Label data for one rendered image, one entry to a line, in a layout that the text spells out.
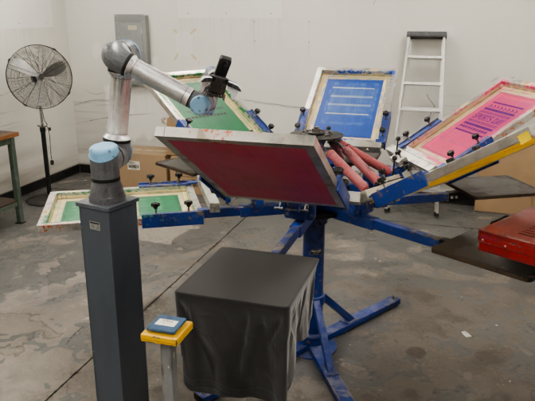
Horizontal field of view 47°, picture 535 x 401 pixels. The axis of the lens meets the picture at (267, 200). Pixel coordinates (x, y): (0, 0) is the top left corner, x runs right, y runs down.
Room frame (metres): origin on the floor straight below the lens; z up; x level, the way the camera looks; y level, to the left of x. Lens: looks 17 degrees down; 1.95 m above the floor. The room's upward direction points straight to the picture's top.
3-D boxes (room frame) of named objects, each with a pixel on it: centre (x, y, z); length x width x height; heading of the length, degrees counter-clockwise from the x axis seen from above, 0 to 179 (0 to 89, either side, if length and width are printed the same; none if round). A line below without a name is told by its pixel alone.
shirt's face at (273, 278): (2.27, 0.07, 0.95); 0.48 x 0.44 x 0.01; 163
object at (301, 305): (2.22, -0.13, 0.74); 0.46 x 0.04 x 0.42; 163
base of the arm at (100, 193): (2.46, 0.67, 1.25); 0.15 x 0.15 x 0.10
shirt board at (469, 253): (2.84, -0.72, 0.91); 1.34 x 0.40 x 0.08; 43
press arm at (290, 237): (2.74, -0.08, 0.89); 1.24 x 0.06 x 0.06; 163
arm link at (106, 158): (2.47, 0.67, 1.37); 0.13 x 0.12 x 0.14; 174
